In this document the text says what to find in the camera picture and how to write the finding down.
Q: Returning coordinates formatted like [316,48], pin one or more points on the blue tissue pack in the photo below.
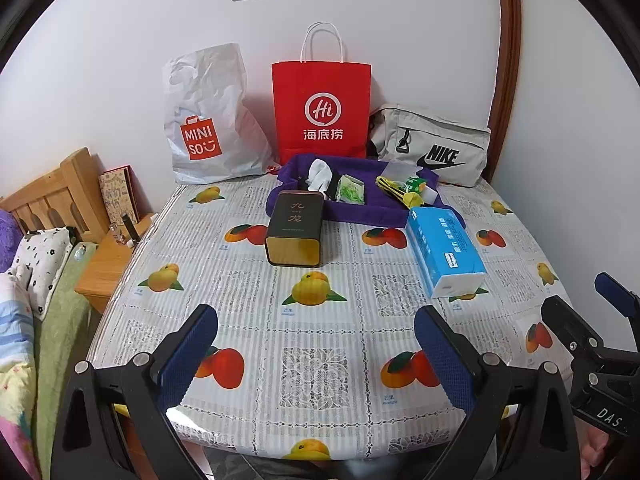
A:
[440,250]

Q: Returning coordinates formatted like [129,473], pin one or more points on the wooden door frame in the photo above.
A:
[510,60]

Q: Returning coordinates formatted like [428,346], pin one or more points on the small black device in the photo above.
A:
[131,227]

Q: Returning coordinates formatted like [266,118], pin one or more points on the pastel patchwork quilt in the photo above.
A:
[15,360]

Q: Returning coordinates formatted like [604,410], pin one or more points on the wooden nightstand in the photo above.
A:
[107,265]

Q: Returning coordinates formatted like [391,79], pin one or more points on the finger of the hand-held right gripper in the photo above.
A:
[567,327]
[617,292]

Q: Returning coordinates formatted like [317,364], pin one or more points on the red paper bag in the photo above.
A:
[320,90]

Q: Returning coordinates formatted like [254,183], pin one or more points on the white printed sock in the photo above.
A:
[320,172]

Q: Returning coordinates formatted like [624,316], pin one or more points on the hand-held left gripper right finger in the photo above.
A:
[445,360]

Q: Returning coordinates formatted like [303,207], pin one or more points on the patterned cover book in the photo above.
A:
[117,192]

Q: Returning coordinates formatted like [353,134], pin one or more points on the person's right hand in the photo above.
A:
[595,452]

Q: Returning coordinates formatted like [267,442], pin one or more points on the purple plush toy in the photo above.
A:
[9,240]

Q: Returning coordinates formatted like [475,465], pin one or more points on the dark tea tin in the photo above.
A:
[292,220]

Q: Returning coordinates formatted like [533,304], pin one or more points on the purple fabric storage tray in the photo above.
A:
[360,212]

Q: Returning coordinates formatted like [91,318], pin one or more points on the grey waist bag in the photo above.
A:
[440,145]

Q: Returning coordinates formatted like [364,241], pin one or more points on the yellow striped sock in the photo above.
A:
[400,194]

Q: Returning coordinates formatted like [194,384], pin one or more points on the white plastic shopping bag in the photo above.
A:
[215,110]

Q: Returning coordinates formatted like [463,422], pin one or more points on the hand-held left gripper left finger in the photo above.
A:
[187,355]

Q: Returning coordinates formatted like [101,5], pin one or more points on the wooden headboard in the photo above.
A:
[55,195]

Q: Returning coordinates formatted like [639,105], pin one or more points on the black sock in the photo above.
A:
[332,191]

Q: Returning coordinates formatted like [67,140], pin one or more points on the white floral pillow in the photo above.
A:
[40,260]

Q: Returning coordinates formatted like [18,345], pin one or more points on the green tissue pack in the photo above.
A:
[351,191]

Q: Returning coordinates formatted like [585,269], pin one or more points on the fruit print tablecloth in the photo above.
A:
[325,360]

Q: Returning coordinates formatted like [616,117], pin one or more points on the green bed sheet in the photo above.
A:
[55,340]

